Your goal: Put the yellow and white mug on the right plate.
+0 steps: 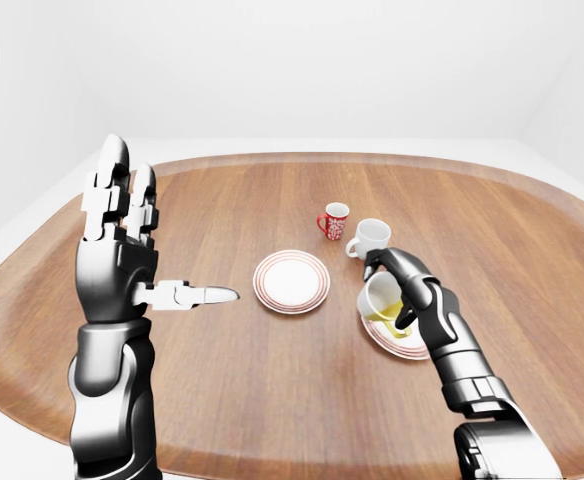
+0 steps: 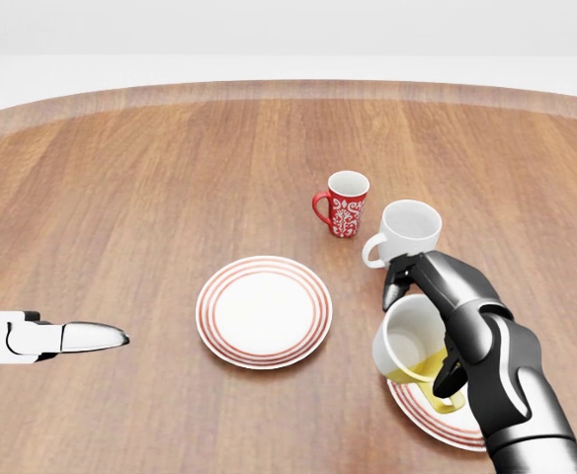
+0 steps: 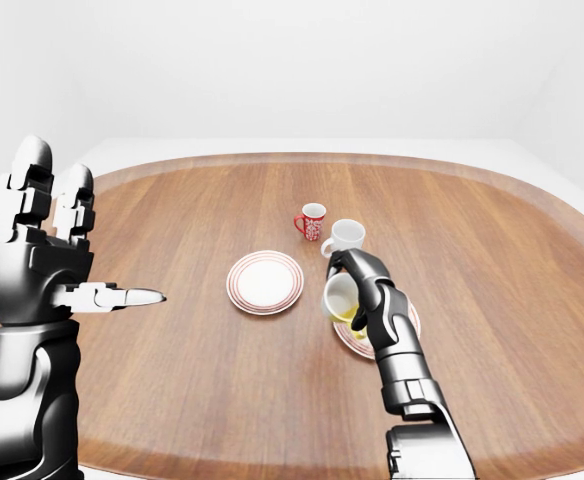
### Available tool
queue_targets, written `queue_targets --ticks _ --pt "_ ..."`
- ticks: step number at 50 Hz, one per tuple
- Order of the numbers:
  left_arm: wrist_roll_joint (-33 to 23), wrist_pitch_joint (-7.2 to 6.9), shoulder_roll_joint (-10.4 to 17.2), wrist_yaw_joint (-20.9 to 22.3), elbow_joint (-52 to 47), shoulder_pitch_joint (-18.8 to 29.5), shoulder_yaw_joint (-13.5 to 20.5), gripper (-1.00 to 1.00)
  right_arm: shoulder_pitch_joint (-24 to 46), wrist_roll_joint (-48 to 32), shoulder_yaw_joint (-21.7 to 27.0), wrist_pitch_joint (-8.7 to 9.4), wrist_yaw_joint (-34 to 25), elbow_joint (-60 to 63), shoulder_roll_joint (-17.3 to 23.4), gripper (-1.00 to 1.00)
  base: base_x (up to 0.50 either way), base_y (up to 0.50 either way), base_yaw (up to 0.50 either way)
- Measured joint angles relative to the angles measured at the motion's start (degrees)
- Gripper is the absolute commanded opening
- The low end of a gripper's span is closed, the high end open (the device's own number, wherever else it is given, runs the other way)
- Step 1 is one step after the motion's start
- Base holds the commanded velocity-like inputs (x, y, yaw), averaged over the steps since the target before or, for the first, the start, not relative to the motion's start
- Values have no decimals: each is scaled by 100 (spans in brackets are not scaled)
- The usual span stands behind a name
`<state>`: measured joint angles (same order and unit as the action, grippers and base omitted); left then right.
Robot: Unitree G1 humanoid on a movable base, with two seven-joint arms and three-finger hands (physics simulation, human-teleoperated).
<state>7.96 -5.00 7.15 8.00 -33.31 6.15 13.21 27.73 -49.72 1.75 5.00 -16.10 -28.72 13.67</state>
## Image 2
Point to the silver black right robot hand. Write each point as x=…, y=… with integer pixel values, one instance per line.
x=501, y=365

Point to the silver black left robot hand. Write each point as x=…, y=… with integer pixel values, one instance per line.
x=26, y=338

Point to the yellow and white mug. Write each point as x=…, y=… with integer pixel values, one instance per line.
x=407, y=340

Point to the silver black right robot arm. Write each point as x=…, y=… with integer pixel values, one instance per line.
x=535, y=459

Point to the white plate with red rings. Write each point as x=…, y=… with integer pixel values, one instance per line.
x=449, y=425
x=264, y=312

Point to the plain white mug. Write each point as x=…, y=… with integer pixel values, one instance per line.
x=412, y=232

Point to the red white patterned mug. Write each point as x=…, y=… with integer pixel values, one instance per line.
x=345, y=212

